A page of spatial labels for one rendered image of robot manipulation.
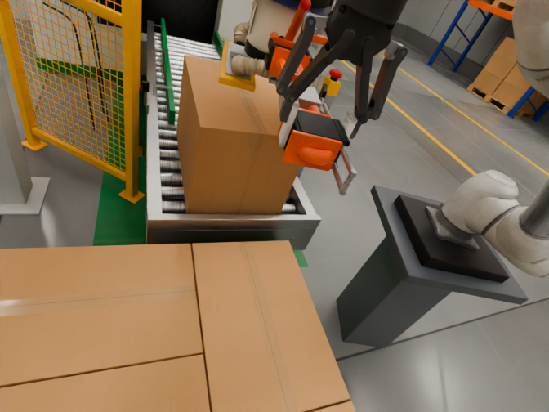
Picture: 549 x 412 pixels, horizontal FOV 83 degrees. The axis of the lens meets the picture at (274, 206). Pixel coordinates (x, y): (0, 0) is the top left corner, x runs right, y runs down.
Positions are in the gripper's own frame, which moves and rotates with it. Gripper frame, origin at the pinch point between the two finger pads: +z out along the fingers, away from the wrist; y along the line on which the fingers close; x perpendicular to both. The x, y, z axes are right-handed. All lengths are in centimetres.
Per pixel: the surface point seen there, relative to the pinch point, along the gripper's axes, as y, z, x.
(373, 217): -124, 125, -134
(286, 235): -24, 74, -49
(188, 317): 12, 70, -6
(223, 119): 12, 30, -55
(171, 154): 31, 71, -87
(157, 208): 29, 65, -45
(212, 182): 11, 52, -49
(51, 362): 43, 71, 9
